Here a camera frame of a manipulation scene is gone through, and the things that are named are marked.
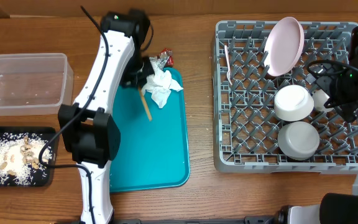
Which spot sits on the peanut shells and rice pile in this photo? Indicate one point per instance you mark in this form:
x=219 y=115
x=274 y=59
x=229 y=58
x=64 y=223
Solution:
x=17 y=158

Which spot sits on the black waste tray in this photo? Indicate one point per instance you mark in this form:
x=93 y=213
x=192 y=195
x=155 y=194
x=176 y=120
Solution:
x=17 y=155

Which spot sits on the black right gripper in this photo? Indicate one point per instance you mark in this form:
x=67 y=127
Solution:
x=345 y=110

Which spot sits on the white round bowl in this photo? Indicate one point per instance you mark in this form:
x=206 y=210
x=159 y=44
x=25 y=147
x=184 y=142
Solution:
x=293 y=103

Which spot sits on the white paper cup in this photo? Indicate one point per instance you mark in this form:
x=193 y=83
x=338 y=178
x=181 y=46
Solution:
x=319 y=98

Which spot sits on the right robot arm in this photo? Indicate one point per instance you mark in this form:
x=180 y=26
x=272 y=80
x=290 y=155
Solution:
x=333 y=208

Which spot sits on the white round plate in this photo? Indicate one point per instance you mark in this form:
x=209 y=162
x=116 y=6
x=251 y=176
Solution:
x=284 y=46

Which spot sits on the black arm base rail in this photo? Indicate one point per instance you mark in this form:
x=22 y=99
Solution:
x=182 y=221

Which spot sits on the white plastic fork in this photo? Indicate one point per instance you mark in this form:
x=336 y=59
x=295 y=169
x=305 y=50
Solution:
x=228 y=73

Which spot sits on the teal plastic serving tray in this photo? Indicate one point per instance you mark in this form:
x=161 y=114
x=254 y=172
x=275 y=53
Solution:
x=153 y=152

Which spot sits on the grey plastic dishwasher rack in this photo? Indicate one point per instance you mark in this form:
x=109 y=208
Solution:
x=245 y=125

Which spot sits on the wooden chopstick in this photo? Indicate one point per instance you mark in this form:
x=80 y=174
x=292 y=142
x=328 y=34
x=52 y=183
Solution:
x=145 y=105

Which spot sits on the clear plastic bin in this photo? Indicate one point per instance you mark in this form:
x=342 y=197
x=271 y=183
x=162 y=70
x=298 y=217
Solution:
x=34 y=84

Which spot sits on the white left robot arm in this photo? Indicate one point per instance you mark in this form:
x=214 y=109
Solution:
x=87 y=127

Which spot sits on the red silver snack wrapper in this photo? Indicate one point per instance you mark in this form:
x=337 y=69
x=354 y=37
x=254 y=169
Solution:
x=162 y=60

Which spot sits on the white paper napkin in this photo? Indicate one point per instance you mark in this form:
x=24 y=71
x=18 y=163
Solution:
x=160 y=85

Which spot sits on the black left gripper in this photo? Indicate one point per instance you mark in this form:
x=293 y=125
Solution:
x=127 y=81

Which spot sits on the grey round bowl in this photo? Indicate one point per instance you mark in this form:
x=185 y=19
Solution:
x=298 y=140

